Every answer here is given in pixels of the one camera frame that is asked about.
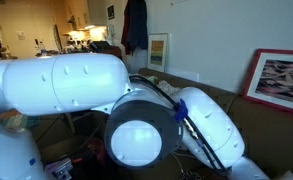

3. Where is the small framed picture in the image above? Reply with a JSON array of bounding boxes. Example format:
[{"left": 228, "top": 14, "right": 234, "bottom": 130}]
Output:
[{"left": 147, "top": 33, "right": 169, "bottom": 72}]

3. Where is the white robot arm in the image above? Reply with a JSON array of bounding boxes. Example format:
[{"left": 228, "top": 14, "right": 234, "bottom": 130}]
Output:
[{"left": 0, "top": 53, "right": 269, "bottom": 180}]

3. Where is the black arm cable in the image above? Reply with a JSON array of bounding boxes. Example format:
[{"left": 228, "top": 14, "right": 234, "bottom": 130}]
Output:
[{"left": 128, "top": 74, "right": 230, "bottom": 176}]

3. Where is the brown leather couch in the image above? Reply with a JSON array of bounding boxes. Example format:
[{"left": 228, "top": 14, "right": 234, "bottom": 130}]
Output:
[{"left": 41, "top": 68, "right": 293, "bottom": 180}]

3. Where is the red woven round basket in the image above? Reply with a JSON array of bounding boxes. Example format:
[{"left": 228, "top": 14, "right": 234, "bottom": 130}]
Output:
[{"left": 86, "top": 137, "right": 106, "bottom": 166}]

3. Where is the shaggy cream pillow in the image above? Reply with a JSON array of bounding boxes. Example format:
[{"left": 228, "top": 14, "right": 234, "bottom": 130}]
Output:
[{"left": 157, "top": 80, "right": 180, "bottom": 96}]

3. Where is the dark hanging jacket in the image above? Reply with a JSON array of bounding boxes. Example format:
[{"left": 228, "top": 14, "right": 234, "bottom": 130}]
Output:
[{"left": 121, "top": 0, "right": 148, "bottom": 55}]

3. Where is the red framed picture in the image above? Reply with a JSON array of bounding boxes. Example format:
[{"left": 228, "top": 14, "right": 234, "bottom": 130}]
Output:
[{"left": 243, "top": 49, "right": 293, "bottom": 113}]

